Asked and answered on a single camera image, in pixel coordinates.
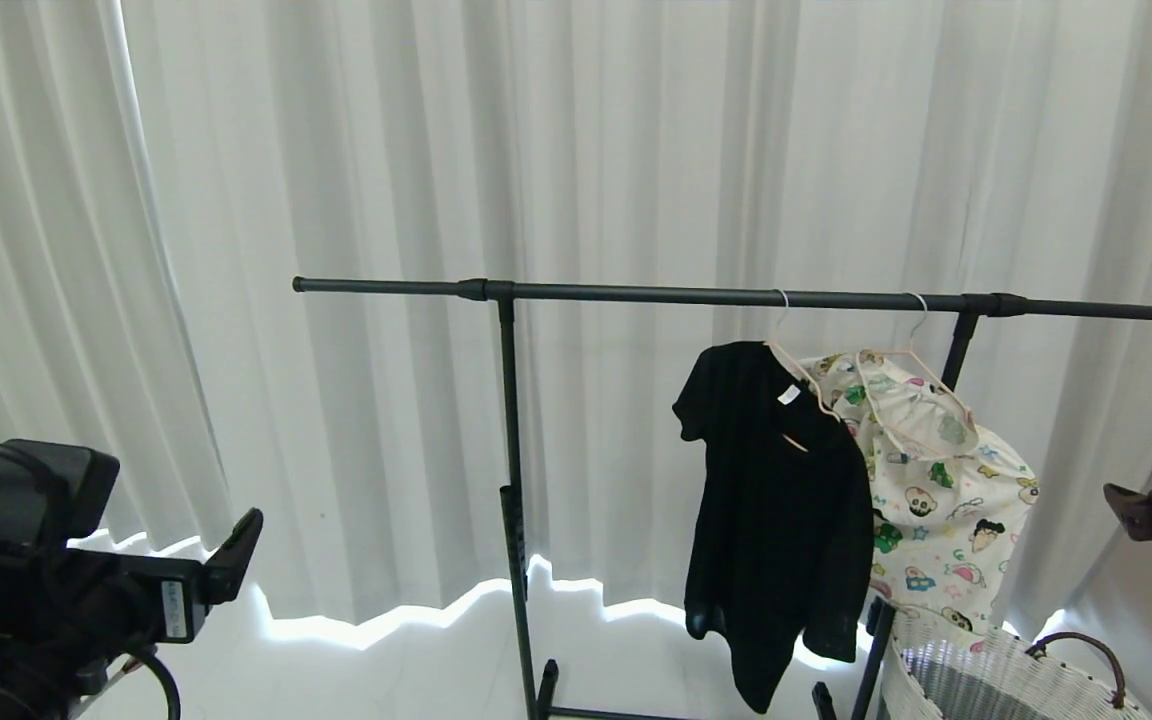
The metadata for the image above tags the white laundry basket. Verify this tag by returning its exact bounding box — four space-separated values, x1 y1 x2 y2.
879 603 1152 720

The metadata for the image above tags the black clothes rack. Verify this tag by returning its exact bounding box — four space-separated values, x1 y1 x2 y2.
293 276 1152 720

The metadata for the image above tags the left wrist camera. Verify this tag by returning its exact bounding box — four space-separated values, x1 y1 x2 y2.
0 438 121 561

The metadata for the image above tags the black garment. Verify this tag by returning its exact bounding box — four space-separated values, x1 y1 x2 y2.
672 341 875 714

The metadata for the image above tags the cream printed garment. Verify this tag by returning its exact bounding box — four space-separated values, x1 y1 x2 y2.
798 350 1040 633

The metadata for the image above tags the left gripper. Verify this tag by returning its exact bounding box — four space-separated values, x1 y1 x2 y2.
0 507 265 716

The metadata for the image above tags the white curtain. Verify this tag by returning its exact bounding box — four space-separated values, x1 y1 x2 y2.
0 0 1152 636

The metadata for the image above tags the pink clothes hanger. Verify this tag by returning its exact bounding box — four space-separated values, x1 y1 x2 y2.
854 293 982 461
764 290 842 453

